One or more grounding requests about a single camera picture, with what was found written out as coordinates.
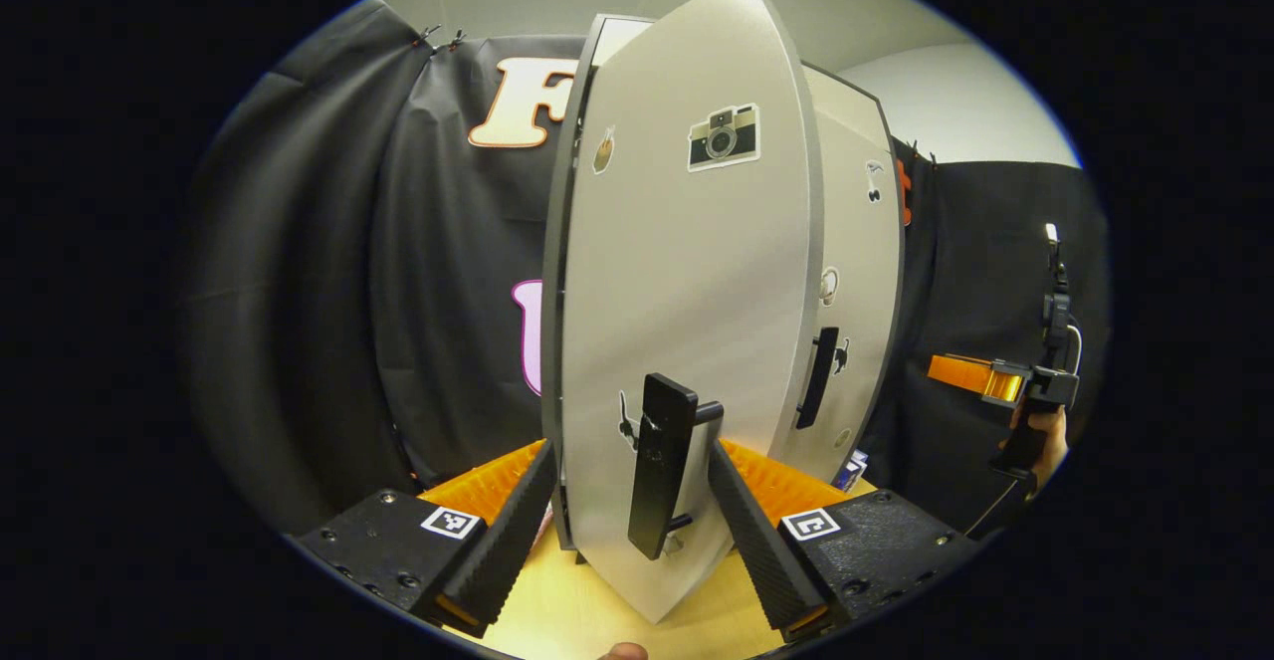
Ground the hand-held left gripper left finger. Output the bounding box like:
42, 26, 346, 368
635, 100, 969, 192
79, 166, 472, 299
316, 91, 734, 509
289, 439, 558, 639

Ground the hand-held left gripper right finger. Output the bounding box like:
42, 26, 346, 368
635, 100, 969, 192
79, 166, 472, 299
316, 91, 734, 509
707, 438, 981, 644

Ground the black door handle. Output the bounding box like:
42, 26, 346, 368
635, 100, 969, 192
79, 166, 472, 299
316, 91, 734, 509
627, 372, 726, 561
796, 327, 840, 430

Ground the white shoe cabinet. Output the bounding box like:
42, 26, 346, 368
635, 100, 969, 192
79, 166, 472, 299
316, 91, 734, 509
540, 11, 907, 553

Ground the white door with camera sticker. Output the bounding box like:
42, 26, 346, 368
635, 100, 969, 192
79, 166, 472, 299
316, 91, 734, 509
559, 0, 827, 626

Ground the black backdrop cloth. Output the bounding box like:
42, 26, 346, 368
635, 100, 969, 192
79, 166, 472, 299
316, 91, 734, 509
174, 0, 1111, 542

